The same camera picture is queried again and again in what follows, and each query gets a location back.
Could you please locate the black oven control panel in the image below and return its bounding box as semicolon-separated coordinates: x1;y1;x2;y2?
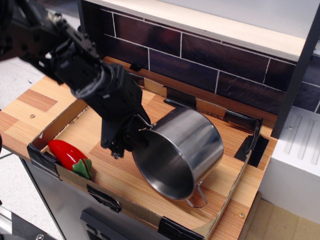
80;209;129;240

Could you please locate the red chili pepper toy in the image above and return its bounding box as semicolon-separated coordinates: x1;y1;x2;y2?
48;140;93;180

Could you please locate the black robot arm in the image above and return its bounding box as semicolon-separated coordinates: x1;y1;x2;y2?
0;0;151;158

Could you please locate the white ribbed sink drainer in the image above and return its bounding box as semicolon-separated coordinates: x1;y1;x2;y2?
259;106;320;223

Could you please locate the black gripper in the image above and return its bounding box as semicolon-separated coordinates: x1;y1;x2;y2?
72;64;151;159

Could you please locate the shiny metal pot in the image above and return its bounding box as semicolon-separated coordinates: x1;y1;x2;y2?
132;107;224;208

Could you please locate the dark brick backsplash panel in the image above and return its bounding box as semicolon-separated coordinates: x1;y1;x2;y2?
77;0;320;140

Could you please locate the cardboard fence with black tape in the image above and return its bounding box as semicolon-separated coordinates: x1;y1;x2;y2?
27;73;276;240

